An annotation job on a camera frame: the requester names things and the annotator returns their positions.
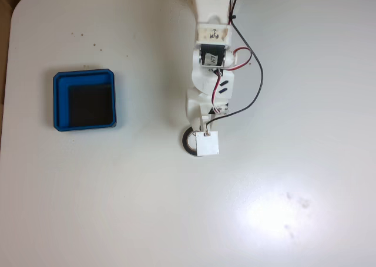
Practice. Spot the white square camera box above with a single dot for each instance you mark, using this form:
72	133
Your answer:
207	143

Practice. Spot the black liner pad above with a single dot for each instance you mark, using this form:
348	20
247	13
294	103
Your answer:
91	105

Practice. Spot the blue square box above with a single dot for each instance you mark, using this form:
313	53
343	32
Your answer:
60	102

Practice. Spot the black tape roll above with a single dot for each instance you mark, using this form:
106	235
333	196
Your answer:
185	142

